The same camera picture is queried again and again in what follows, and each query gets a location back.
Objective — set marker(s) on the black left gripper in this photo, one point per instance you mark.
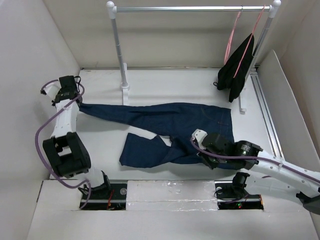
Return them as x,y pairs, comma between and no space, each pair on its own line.
60,92

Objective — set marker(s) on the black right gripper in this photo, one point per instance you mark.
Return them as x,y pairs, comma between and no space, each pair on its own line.
211,164

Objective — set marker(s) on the dark blue denim trousers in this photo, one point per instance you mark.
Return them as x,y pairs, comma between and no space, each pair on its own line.
173,125

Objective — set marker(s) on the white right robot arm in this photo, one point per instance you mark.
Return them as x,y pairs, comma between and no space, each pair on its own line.
258,172

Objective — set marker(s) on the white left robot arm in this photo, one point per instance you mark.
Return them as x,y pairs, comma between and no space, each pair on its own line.
66,153

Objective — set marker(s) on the pink hanger with black garment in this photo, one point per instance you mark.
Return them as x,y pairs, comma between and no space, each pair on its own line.
249,41

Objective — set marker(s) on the empty pink hanger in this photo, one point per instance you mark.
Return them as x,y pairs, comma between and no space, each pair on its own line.
230,39

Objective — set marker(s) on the black hanging garment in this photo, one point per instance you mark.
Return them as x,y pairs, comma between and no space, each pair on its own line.
232,76

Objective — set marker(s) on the white board right side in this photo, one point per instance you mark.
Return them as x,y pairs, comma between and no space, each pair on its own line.
294,138

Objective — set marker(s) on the white clothes rack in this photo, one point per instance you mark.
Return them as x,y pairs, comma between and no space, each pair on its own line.
112,10

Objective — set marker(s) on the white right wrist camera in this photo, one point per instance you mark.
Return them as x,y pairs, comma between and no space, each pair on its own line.
199,136

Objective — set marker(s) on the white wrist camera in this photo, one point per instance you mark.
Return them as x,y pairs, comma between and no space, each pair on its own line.
50,89
199,136

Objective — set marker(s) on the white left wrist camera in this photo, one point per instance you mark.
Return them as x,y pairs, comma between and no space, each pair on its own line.
50,89

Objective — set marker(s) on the aluminium rail right side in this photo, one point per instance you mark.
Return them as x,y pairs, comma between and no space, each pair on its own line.
266,114

